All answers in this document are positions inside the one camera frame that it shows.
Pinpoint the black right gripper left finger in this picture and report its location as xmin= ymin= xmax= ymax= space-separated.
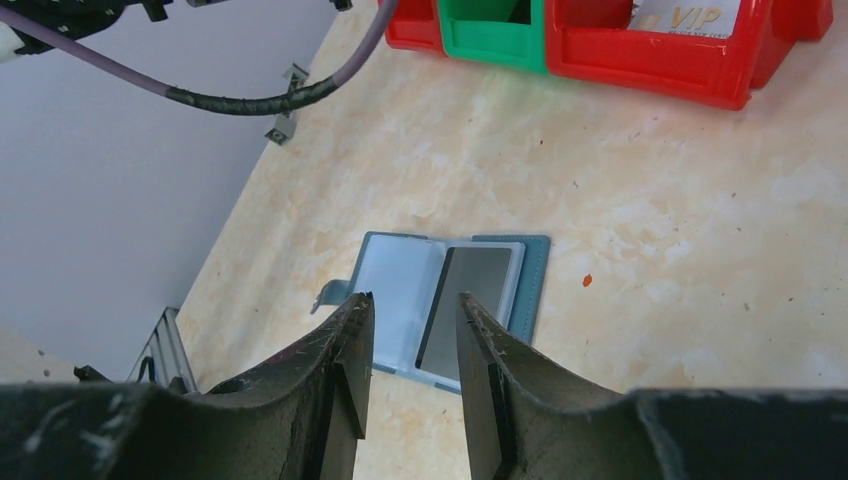
xmin=1 ymin=293 xmax=375 ymax=479

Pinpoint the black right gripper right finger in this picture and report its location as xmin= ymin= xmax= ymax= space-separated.
xmin=457 ymin=298 xmax=847 ymax=479

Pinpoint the dark grey credit card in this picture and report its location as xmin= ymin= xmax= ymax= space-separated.
xmin=414 ymin=244 xmax=516 ymax=385

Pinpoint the teal card holder wallet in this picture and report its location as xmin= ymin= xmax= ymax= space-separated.
xmin=312 ymin=231 xmax=551 ymax=393

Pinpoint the gold credit card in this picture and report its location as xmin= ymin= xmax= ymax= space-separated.
xmin=628 ymin=0 xmax=741 ymax=39

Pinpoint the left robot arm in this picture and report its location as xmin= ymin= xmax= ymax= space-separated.
xmin=1 ymin=1 xmax=136 ymax=63

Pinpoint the red bin with clear bags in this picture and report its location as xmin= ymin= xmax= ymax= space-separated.
xmin=545 ymin=1 xmax=834 ymax=111

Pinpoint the green plastic bin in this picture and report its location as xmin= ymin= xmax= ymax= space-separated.
xmin=437 ymin=0 xmax=548 ymax=74

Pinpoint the red bin with orange items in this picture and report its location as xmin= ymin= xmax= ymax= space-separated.
xmin=385 ymin=0 xmax=446 ymax=57

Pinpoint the grey bracket tool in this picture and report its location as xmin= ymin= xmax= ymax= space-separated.
xmin=264 ymin=62 xmax=311 ymax=147

